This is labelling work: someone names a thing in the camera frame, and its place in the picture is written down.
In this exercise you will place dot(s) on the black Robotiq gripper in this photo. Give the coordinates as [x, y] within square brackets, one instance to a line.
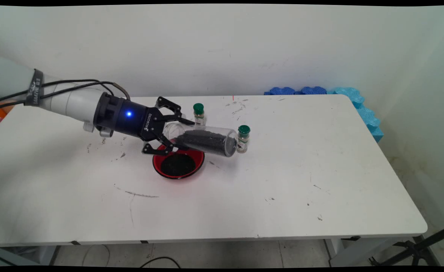
[138, 119]

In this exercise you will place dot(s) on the clear plastic jar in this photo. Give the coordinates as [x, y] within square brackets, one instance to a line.
[206, 141]

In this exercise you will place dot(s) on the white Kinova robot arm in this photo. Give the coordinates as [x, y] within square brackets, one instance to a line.
[67, 100]

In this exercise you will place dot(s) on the green cap spice bottle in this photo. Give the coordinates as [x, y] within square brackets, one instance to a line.
[198, 109]
[243, 130]

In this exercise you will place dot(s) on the red bowl black rim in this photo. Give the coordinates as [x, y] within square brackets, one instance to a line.
[157, 166]

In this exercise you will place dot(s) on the black grains heap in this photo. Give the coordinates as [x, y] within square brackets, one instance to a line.
[178, 166]

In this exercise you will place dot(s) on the dark blue foam piece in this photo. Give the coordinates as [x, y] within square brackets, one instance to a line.
[281, 91]
[313, 90]

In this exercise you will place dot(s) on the white table leg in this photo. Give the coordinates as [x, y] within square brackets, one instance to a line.
[48, 255]

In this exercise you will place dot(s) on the light blue foam strip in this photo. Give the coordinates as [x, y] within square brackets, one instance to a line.
[365, 113]

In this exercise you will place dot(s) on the black tripod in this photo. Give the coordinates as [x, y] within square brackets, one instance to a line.
[414, 249]

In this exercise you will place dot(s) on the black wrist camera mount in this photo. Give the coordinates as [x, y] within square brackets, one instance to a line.
[106, 111]

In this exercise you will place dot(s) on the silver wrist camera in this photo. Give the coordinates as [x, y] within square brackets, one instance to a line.
[88, 127]

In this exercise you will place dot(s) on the white table leg frame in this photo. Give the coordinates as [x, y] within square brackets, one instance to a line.
[337, 251]

